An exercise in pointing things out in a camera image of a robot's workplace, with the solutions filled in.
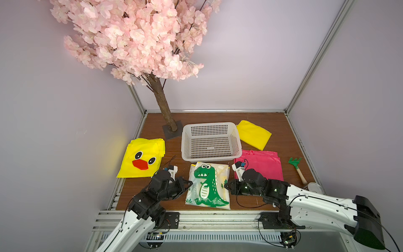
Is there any left small circuit board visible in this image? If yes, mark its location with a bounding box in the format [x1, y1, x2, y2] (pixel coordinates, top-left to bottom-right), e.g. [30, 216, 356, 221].
[146, 232, 165, 249]

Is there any aluminium front rail frame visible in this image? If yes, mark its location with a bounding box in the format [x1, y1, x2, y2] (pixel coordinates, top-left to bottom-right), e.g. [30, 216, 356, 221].
[85, 210, 358, 252]

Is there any right small circuit board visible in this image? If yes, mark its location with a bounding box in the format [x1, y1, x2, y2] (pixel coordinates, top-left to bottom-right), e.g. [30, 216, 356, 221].
[280, 231, 298, 250]

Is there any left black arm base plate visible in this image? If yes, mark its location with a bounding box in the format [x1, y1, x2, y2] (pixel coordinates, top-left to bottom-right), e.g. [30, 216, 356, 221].
[153, 212, 180, 230]

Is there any plain yellow raincoat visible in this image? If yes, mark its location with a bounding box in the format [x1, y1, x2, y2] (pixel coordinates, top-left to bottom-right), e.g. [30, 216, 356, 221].
[237, 120, 272, 151]

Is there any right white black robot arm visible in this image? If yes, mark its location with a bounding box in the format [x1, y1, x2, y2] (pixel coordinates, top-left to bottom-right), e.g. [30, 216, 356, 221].
[225, 169, 386, 250]

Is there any white plastic perforated basket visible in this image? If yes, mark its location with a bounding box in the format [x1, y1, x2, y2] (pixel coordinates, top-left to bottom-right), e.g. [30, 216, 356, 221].
[181, 122, 242, 163]

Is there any pink cherry blossom tree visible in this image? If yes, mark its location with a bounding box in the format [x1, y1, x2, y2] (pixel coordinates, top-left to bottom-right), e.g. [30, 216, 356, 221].
[51, 0, 221, 131]

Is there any pink raincoat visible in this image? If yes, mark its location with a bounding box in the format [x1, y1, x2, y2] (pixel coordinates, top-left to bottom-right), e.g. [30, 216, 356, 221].
[234, 150, 284, 181]

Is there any green toy rake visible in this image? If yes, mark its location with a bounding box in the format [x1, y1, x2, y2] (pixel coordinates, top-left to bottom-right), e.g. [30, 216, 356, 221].
[288, 157, 308, 185]

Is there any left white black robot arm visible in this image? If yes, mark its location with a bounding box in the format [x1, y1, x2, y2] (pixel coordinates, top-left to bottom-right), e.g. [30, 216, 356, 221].
[97, 170, 193, 252]

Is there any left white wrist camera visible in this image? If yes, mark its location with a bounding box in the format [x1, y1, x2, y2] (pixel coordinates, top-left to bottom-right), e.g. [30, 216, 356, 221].
[163, 165, 178, 180]

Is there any dark square tree base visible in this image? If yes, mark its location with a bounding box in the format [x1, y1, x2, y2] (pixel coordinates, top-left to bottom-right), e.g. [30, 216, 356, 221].
[162, 120, 185, 141]

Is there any dinosaur print raincoat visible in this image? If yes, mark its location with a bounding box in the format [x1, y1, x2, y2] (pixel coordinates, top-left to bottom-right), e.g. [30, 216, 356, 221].
[185, 162, 230, 210]

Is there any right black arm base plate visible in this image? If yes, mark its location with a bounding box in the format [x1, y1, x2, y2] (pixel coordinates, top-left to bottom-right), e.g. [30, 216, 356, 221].
[258, 212, 305, 230]

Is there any small circuit board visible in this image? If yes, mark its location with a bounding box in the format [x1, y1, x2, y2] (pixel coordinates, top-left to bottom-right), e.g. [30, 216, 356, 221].
[146, 232, 165, 249]
[280, 231, 298, 250]

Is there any yellow duck face raincoat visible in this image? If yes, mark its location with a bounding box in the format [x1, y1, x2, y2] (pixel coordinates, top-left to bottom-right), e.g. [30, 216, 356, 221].
[116, 138, 165, 179]

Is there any white round tape roll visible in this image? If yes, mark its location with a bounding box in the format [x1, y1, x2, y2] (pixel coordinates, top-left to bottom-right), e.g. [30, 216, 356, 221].
[307, 182, 325, 195]

